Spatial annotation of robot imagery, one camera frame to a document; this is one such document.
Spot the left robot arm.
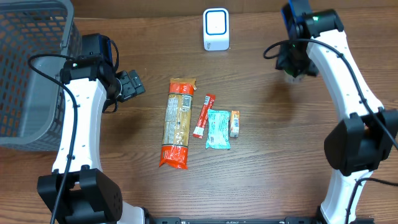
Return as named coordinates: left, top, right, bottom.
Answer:
left=37, top=34, right=154, bottom=224

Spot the left black cable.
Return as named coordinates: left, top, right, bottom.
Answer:
left=27, top=53, right=78, bottom=224

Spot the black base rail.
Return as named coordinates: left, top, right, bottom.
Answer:
left=146, top=217, right=325, bottom=224

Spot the grey plastic mesh basket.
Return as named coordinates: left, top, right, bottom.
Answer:
left=1, top=0, right=81, bottom=151

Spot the green lid white jar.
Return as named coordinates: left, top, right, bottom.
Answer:
left=284, top=71, right=305, bottom=84

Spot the black cable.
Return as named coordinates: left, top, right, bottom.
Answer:
left=27, top=53, right=78, bottom=224
left=262, top=37, right=398, bottom=224

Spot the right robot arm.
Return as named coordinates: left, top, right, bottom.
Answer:
left=275, top=0, right=397, bottom=223

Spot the orange noodle packet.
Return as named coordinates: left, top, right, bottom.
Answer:
left=159, top=78, right=196, bottom=169

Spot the teal snack packet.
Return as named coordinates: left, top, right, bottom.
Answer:
left=206, top=109, right=231, bottom=150

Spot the white barcode scanner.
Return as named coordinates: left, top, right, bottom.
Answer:
left=203, top=7, right=229, bottom=51

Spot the right black cable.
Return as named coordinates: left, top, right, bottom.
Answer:
left=262, top=37, right=398, bottom=224

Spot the small orange white box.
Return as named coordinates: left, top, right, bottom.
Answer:
left=229, top=111, right=240, bottom=138

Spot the red white stick packet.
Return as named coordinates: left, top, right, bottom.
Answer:
left=193, top=94, right=216, bottom=139

